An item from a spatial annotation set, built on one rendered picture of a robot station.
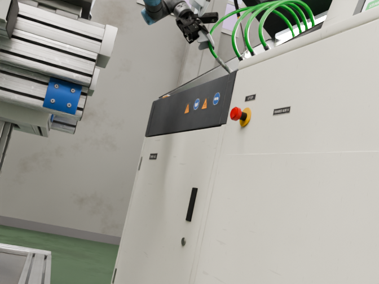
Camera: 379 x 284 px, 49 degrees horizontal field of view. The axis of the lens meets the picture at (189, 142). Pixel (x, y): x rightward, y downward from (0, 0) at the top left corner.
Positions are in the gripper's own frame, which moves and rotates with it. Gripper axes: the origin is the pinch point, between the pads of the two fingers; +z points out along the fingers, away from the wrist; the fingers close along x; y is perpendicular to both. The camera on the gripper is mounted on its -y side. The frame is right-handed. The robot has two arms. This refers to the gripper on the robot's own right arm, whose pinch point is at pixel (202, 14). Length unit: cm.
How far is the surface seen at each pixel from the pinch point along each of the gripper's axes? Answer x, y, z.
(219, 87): 19.9, -2.5, 29.9
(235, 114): 40, 1, 42
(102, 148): -279, -40, 32
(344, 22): 69, -2, 24
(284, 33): -26, -54, -21
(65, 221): -281, -22, 109
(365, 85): 77, -2, 39
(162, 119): -24.4, -2.6, 36.0
